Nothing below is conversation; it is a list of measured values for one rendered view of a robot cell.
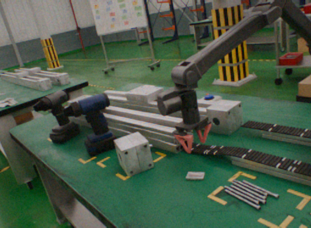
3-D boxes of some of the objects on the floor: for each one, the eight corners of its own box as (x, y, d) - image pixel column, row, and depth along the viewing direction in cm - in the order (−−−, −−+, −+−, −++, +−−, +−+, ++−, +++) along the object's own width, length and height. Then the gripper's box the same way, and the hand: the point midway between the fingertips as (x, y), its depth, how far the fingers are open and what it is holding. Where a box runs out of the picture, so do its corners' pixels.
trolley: (362, 72, 361) (368, -11, 325) (357, 86, 323) (363, -8, 287) (279, 74, 426) (276, 4, 391) (267, 85, 388) (262, 8, 353)
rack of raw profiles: (138, 45, 1222) (126, -9, 1145) (153, 41, 1271) (143, -11, 1194) (193, 42, 970) (182, -28, 892) (210, 36, 1018) (201, -29, 941)
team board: (102, 75, 719) (80, -6, 650) (114, 69, 757) (95, -8, 689) (152, 71, 638) (133, -22, 570) (162, 65, 677) (146, -23, 608)
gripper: (185, 113, 85) (192, 158, 90) (208, 99, 92) (214, 141, 98) (168, 111, 90) (176, 153, 95) (193, 97, 97) (199, 138, 103)
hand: (195, 145), depth 96 cm, fingers open, 8 cm apart
